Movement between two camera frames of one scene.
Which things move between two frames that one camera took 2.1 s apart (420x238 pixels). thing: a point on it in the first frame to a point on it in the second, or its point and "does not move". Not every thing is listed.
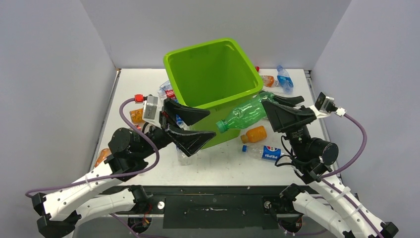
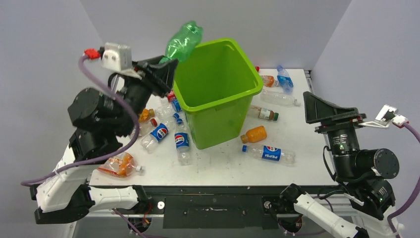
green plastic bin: x=217 y=76 does not move
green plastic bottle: x=245 y=115 to x=182 y=43
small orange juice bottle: x=254 y=135 does not move
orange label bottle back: x=269 y=81 does not move
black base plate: x=215 y=207 does not move
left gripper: x=188 y=141 to x=160 y=77
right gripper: x=282 y=117 to x=317 y=108
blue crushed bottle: x=285 y=81 does not move
